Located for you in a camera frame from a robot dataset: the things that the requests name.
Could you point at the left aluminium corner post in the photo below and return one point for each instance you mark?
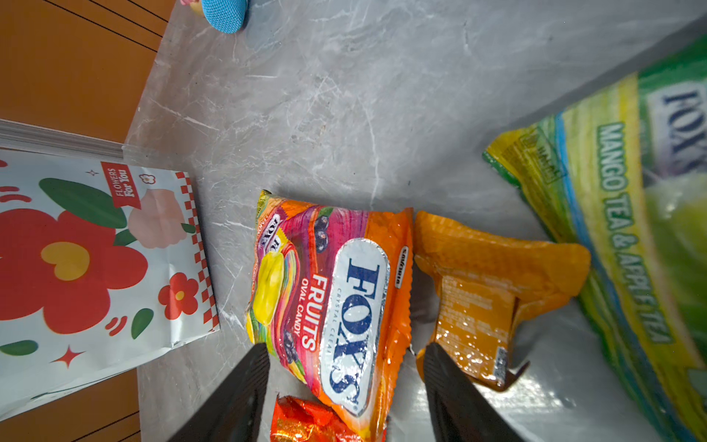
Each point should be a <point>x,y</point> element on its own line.
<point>36,139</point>

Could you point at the green Fox's tea candy bag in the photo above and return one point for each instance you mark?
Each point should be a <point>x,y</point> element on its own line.
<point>623,173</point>

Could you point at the blue toy microphone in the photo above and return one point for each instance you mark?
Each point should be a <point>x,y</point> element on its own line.
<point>226,16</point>

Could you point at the small orange snack packet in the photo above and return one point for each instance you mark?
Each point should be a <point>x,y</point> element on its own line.
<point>487,286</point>

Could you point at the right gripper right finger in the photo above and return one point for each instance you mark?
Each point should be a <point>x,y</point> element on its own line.
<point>458,411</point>

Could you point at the white floral paper bag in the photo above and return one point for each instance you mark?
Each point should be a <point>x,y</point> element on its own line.
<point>103,269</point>

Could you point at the orange Fox's fruits candy bag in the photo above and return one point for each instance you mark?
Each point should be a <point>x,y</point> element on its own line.
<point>331,295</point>

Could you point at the pink toy cupcake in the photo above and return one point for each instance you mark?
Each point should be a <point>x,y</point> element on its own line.
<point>195,5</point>

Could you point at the red foil snack packet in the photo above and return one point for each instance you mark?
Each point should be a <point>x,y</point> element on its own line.
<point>295,419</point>

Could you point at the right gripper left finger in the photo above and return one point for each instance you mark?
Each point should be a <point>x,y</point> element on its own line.
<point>233,412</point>

